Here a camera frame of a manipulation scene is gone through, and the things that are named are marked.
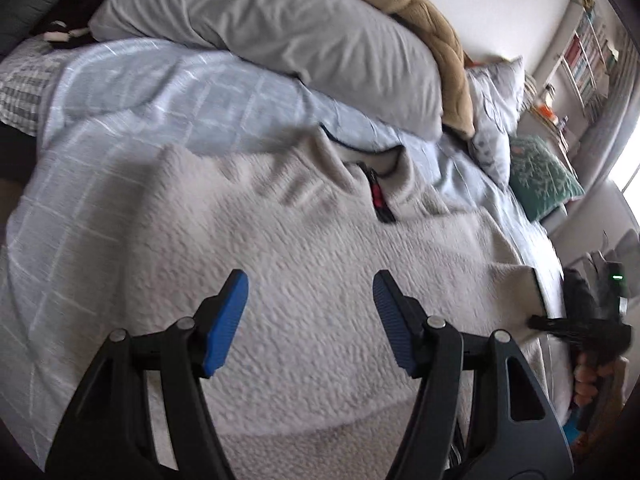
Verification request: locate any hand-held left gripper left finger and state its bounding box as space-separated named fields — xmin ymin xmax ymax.
xmin=45 ymin=268 xmax=250 ymax=480

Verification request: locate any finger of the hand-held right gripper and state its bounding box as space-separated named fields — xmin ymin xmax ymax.
xmin=527 ymin=313 xmax=576 ymax=334

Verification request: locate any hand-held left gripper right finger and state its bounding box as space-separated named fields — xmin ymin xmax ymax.
xmin=372 ymin=268 xmax=574 ymax=480

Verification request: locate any cream fleece zip jacket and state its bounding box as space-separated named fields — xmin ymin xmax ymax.
xmin=107 ymin=127 xmax=576 ymax=480

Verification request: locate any person's right hand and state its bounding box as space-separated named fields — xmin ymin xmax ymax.
xmin=573 ymin=359 xmax=620 ymax=409

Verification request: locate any grey sofa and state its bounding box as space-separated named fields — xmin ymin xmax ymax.
xmin=545 ymin=180 xmax=640 ymax=281

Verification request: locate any blue object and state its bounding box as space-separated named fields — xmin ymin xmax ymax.
xmin=564 ymin=409 xmax=585 ymax=447

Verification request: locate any green patterned pillow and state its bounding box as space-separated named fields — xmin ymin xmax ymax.
xmin=507 ymin=134 xmax=586 ymax=224

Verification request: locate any white printed pillow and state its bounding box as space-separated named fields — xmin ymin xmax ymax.
xmin=465 ymin=56 xmax=527 ymax=191

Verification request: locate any light blue grid bed sheet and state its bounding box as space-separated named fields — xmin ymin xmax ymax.
xmin=0 ymin=37 xmax=566 ymax=466

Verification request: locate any white bookshelf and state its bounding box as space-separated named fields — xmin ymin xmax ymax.
xmin=557 ymin=7 xmax=622 ymax=126

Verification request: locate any dark grey seat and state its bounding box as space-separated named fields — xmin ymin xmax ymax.
xmin=0 ymin=124 xmax=42 ymax=182

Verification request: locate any tan quilted cushion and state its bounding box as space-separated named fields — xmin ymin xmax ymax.
xmin=260 ymin=0 xmax=476 ymax=139

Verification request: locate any grey pillow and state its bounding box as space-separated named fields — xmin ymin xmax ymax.
xmin=90 ymin=0 xmax=444 ymax=141

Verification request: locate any grey checked cloth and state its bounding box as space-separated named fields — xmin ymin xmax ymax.
xmin=0 ymin=40 xmax=67 ymax=137

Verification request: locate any black and white small item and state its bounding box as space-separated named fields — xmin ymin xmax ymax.
xmin=35 ymin=20 xmax=94 ymax=47

